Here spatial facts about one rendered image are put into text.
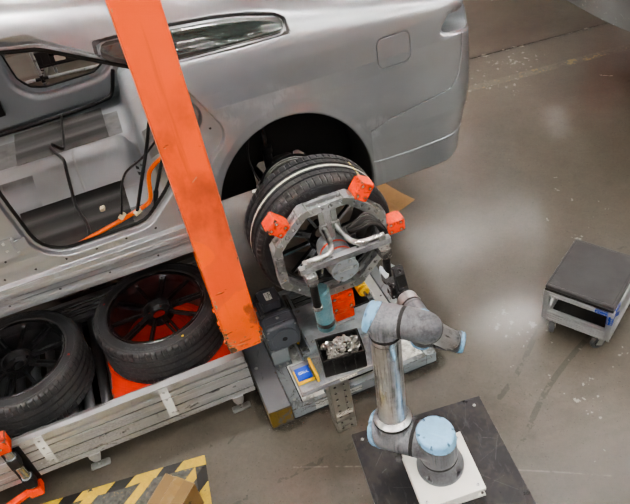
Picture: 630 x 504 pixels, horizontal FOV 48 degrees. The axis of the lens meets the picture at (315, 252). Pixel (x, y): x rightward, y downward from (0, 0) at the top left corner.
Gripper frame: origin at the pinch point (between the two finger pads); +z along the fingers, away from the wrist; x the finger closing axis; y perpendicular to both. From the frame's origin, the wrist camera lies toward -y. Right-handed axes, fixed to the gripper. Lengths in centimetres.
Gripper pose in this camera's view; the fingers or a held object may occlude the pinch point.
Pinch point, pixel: (385, 265)
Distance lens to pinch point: 311.5
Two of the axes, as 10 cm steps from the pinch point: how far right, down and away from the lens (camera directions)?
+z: -3.5, -5.9, 7.3
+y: 1.5, 7.4, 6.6
